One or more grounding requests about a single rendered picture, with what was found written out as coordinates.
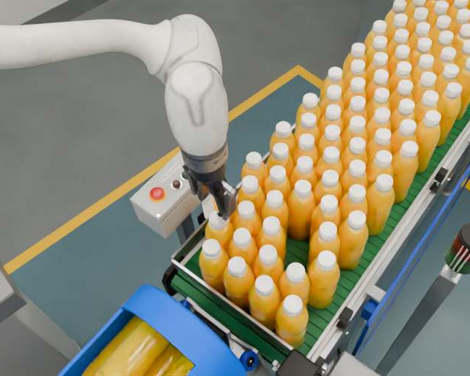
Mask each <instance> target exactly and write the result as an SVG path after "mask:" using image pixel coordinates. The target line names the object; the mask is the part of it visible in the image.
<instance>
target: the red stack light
mask: <svg viewBox="0 0 470 376"><path fill-rule="evenodd" d="M459 232H460V231H459ZM459 232H458V233H457V235H456V236H455V238H454V240H453V242H452V248H453V251H454V253H455V254H456V255H457V256H458V257H459V258H460V259H461V260H463V261H465V262H467V263H470V250H468V249H467V248H466V247H465V246H464V245H463V244H462V243H461V241H460V238H459Z"/></svg>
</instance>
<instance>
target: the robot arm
mask: <svg viewBox="0 0 470 376"><path fill-rule="evenodd" d="M111 51H116V52H122V53H126V54H130V55H133V56H135V57H137V58H139V59H140V60H141V61H143V62H144V64H145V65H146V66H147V68H148V72H149V73H150V74H152V75H154V76H155V77H156V78H158V79H159V80H160V81H162V82H163V83H164V84H165V85H166V89H165V105H166V112H167V116H168V120H169V124H170V128H171V130H172V133H173V135H174V137H175V139H176V140H177V141H178V145H179V148H180V150H181V155H182V158H183V161H184V165H183V166H182V167H183V169H184V171H185V172H186V174H187V179H188V181H189V186H190V189H191V191H192V194H193V195H197V196H198V199H199V200H200V201H201V205H202V207H203V211H204V217H205V219H208V218H209V215H210V214H211V213H212V212H213V211H215V210H214V205H213V197H214V199H215V202H216V205H217V207H218V209H219V210H218V211H217V212H216V213H217V217H218V221H219V228H220V229H223V227H224V226H226V224H227V223H229V221H230V219H229V218H230V216H231V215H232V214H233V213H234V212H235V211H236V192H237V191H238V188H237V187H235V186H233V187H230V186H229V185H228V184H227V179H226V177H225V171H226V160H227V158H228V143H227V141H228V139H227V134H226V133H227V132H228V99H227V94H226V91H225V88H224V86H223V83H222V59H221V55H220V51H219V46H218V43H217V41H216V38H215V35H214V33H213V31H212V30H211V28H210V26H209V25H208V24H207V23H206V22H205V21H204V20H203V19H201V18H199V17H197V16H194V15H191V14H184V15H180V16H177V17H175V18H174V19H172V20H171V21H169V20H164V21H163V22H161V23H159V24H157V25H146V24H142V23H138V22H130V21H125V20H118V19H97V20H86V21H76V22H56V23H46V24H36V25H0V69H16V68H24V67H29V66H37V65H41V64H46V63H53V62H57V61H61V60H68V59H72V58H76V57H84V56H88V55H92V54H100V53H104V52H111ZM209 193H210V194H209ZM208 194H209V195H208ZM212 195H213V197H212Z"/></svg>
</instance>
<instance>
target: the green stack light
mask: <svg viewBox="0 0 470 376"><path fill-rule="evenodd" d="M445 262H446V264H447V265H448V267H449V268H450V269H451V270H453V271H454V272H456V273H459V274H462V275H467V274H470V263H467V262H465V261H463V260H461V259H460V258H459V257H458V256H457V255H456V254H455V253H454V251H453V248H452V243H451V244H450V246H449V247H448V249H447V251H446V252H445Z"/></svg>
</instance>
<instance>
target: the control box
mask: <svg viewBox="0 0 470 376"><path fill-rule="evenodd" d="M176 164H177V165H176ZM183 165H184V161H183V158H182V155H181V151H179V152H178V153H177V154H176V155H175V156H174V157H173V158H172V159H171V160H170V161H169V162H168V163H167V164H166V165H165V166H164V167H163V168H162V169H161V170H160V171H159V172H158V173H157V174H156V175H155V176H154V177H153V178H151V179H150V180H149V181H148V182H147V183H146V184H145V185H144V186H143V187H142V188H141V189H140V190H139V191H138V192H136V193H135V194H134V195H133V196H132V197H131V198H130V200H131V203H132V205H133V207H134V210H135V212H136V214H137V217H138V219H139V220H140V221H141V222H143V223H144V224H145V225H147V226H148V227H150V228H151V229H152V230H153V231H155V232H156V233H158V234H159V235H161V236H162V237H163V238H165V239H166V238H167V237H168V236H169V235H170V234H171V233H172V232H173V231H174V230H175V229H176V228H177V227H178V226H179V225H180V224H181V223H182V222H183V220H185V218H186V217H188V215H189V214H191V212H192V211H194V209H195V208H197V206H198V205H199V204H200V203H201V201H200V200H199V199H198V196H197V195H193V194H192V191H191V189H190V186H189V181H188V179H185V178H182V176H181V174H182V172H183V171H184V169H183V167H182V166H183ZM177 166H178V168H177ZM172 169H173V170H172ZM170 170H171V171H170ZM167 173H168V174H167ZM165 176H166V177H167V178H165V179H164V177H165ZM161 178H162V180H163V181H162V180H160V179H161ZM174 180H179V181H180V182H181V186H180V187H178V188H174V187H173V186H172V182H173V181H174ZM155 187H161V188H163V189H164V192H165V193H164V196H163V197H162V198H161V199H157V200H155V199H153V198H151V196H150V191H151V190H152V189H153V188H155Z"/></svg>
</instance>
